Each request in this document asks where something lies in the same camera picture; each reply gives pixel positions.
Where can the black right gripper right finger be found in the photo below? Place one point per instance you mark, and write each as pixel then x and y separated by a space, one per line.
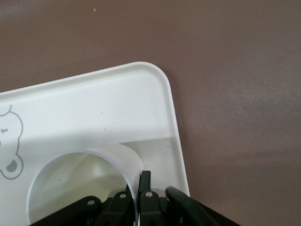
pixel 148 207

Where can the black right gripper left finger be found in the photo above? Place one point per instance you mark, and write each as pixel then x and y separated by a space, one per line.
pixel 115 209

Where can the white plastic cup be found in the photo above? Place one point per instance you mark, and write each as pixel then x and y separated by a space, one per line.
pixel 127 160

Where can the cream bear print tray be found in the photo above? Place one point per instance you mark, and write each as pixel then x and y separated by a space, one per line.
pixel 94 113

